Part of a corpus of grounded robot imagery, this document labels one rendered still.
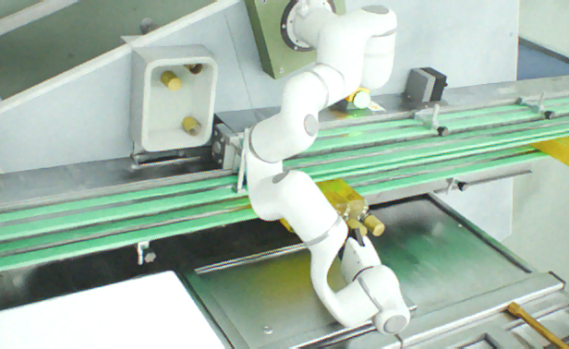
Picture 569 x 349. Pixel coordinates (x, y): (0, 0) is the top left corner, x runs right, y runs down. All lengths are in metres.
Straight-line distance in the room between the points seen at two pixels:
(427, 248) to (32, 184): 1.05
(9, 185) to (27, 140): 0.11
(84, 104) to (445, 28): 1.09
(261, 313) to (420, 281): 0.48
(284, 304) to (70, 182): 0.55
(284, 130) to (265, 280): 0.50
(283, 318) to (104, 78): 0.67
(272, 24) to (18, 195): 0.69
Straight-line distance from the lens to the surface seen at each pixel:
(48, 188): 1.51
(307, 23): 1.57
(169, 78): 1.53
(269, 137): 1.22
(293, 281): 1.59
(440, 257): 1.88
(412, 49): 2.01
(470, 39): 2.17
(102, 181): 1.53
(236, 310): 1.48
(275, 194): 1.18
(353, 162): 1.75
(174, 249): 1.70
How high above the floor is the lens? 2.10
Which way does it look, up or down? 45 degrees down
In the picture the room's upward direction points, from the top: 133 degrees clockwise
